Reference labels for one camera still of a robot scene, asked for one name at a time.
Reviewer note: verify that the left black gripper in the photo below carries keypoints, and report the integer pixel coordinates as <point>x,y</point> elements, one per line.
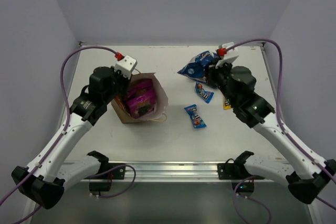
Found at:
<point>123,82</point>

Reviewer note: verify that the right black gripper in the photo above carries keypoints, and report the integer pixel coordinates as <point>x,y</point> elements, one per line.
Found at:
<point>211,71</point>

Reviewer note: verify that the yellow M&M's packet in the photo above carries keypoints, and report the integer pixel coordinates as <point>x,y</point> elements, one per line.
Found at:
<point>226,104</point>

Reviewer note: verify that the small blue M&M's packet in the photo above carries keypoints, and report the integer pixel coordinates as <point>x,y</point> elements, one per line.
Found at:
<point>202,93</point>

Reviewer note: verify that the purple snack packet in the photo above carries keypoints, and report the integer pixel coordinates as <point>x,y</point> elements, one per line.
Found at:
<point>142,105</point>
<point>140,88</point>

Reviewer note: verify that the blue Doritos chips bag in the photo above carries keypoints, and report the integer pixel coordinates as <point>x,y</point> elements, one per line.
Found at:
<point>195,68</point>

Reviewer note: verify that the brown paper bag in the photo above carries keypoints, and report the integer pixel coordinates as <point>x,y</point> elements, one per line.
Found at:
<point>158,114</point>

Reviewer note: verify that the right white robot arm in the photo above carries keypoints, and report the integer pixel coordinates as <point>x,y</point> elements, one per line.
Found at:
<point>259,115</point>

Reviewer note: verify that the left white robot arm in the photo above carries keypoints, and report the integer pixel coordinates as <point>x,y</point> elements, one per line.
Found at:
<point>44,180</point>

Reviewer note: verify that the orange Fox's candy packet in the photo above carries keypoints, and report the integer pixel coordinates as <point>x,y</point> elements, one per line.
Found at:
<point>121,103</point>

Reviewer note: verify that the left black controller box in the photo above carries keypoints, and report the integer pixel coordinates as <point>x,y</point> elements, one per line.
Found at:
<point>99,187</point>

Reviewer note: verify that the black controller box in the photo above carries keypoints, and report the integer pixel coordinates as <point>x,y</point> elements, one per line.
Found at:
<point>246,188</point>
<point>99,187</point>

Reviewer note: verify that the right black controller box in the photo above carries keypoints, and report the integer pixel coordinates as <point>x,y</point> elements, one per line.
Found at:
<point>246,188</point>

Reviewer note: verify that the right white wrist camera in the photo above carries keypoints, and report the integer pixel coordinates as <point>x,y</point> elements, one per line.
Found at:
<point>226,56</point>

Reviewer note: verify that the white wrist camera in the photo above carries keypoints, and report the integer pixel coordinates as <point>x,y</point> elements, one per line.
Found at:
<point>226,56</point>
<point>126,66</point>

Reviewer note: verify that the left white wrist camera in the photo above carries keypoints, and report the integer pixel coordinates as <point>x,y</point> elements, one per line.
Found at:
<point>126,66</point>

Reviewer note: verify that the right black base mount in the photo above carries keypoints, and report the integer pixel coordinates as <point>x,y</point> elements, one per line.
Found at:
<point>234,170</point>

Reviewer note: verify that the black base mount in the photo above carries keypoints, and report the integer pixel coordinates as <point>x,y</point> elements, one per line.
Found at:
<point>234,170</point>
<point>115,174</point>

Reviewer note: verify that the aluminium front rail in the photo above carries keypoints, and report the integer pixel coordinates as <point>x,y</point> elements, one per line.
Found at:
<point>183,170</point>

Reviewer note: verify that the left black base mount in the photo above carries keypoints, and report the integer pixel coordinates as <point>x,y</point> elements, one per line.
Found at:
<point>115,174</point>

